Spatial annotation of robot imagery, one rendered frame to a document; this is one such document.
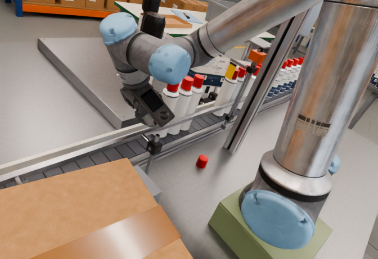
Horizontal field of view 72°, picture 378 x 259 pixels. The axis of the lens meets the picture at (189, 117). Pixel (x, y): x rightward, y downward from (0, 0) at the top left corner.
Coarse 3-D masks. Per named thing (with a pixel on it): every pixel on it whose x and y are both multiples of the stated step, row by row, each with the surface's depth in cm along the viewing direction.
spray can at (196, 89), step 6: (198, 78) 81; (204, 78) 82; (192, 84) 82; (198, 84) 82; (192, 90) 82; (198, 90) 82; (192, 96) 83; (198, 96) 83; (192, 102) 84; (198, 102) 86; (192, 108) 86; (186, 114) 87; (186, 126) 90
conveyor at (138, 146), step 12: (276, 96) 143; (192, 120) 98; (204, 120) 101; (216, 120) 103; (180, 132) 90; (192, 132) 92; (132, 144) 78; (144, 144) 79; (96, 156) 70; (108, 156) 71; (120, 156) 72; (132, 156) 74; (60, 168) 64; (72, 168) 64; (24, 180) 58
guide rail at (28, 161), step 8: (208, 104) 105; (128, 128) 78; (136, 128) 80; (144, 128) 83; (104, 136) 72; (112, 136) 74; (120, 136) 77; (72, 144) 66; (80, 144) 67; (88, 144) 69; (48, 152) 62; (56, 152) 63; (64, 152) 65; (16, 160) 57; (24, 160) 58; (32, 160) 59; (40, 160) 61; (0, 168) 55; (8, 168) 56; (16, 168) 57
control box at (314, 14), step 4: (320, 4) 72; (312, 8) 72; (316, 8) 72; (320, 8) 72; (312, 12) 73; (316, 12) 73; (308, 16) 73; (312, 16) 73; (316, 16) 74; (308, 20) 74; (312, 20) 74; (280, 24) 74; (304, 24) 74; (308, 24) 75; (312, 24) 75; (304, 28) 75; (308, 28) 75; (300, 32) 76; (304, 32) 76; (308, 32) 76; (304, 36) 77
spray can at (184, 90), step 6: (186, 78) 78; (192, 78) 79; (186, 84) 78; (180, 90) 79; (186, 90) 79; (180, 96) 79; (186, 96) 79; (180, 102) 80; (186, 102) 80; (180, 108) 81; (186, 108) 82; (174, 114) 82; (180, 114) 82; (174, 126) 85; (180, 126) 86; (168, 132) 86; (174, 132) 86
